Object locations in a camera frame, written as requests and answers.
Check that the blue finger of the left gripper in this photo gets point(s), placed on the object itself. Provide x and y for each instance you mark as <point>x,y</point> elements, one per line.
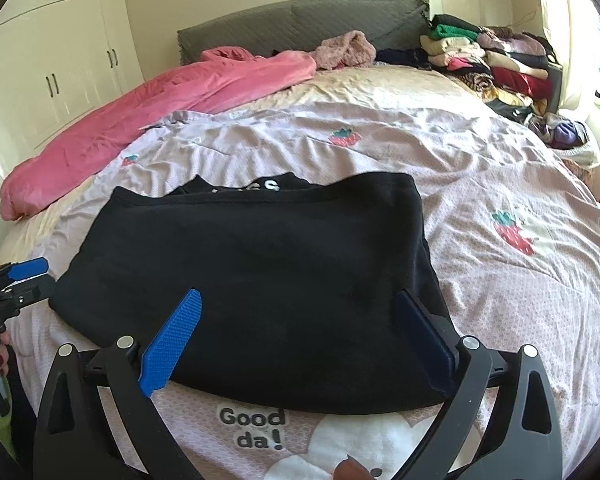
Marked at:
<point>23,271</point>
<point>33,290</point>

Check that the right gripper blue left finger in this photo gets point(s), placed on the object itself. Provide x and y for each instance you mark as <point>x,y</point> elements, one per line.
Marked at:
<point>161,356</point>

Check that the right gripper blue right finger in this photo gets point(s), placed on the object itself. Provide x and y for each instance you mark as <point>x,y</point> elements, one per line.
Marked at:
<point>432,339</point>

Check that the black long-sleeve sweater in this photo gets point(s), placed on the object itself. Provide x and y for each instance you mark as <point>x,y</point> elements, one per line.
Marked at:
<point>297,281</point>

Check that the white bag of clothes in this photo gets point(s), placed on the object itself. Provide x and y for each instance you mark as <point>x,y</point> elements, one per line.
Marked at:
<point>568,138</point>

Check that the pile of folded clothes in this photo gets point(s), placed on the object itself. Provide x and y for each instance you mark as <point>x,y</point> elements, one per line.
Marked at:
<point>516,74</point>

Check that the left hand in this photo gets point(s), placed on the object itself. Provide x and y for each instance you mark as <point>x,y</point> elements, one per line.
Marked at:
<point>4,354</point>

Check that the right hand thumb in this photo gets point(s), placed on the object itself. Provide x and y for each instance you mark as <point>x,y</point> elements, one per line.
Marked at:
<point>351,469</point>

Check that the cream bed sheet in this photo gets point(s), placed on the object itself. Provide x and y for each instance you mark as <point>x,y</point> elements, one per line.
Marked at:
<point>384,86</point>

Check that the lilac strawberry bed cover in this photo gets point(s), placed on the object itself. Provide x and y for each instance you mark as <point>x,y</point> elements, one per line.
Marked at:
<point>513,236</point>

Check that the cream wardrobe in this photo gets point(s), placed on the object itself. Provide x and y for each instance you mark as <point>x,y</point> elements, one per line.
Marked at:
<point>59,60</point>

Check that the pink quilt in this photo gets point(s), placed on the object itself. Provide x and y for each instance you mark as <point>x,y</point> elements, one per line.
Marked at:
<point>222,78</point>

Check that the dark navy garment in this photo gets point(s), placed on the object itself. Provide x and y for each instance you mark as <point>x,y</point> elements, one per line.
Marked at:
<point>417,58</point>

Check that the dusty pink fluffy garment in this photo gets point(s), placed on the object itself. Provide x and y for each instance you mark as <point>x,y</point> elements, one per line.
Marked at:
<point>348,50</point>

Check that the grey padded headboard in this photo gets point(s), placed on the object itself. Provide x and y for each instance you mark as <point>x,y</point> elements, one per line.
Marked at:
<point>303,24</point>

